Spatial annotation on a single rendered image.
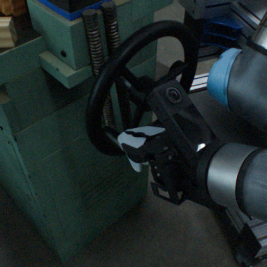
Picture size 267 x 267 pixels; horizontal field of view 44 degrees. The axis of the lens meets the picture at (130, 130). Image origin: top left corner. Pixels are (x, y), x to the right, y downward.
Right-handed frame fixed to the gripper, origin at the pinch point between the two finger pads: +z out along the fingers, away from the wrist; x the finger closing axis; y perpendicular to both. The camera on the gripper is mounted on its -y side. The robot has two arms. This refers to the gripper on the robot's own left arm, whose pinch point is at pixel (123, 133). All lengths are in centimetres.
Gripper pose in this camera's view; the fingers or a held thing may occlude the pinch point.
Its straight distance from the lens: 55.1
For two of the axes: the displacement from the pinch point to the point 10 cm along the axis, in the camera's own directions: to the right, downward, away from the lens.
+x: 7.5, -4.5, 4.8
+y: 3.0, 8.8, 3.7
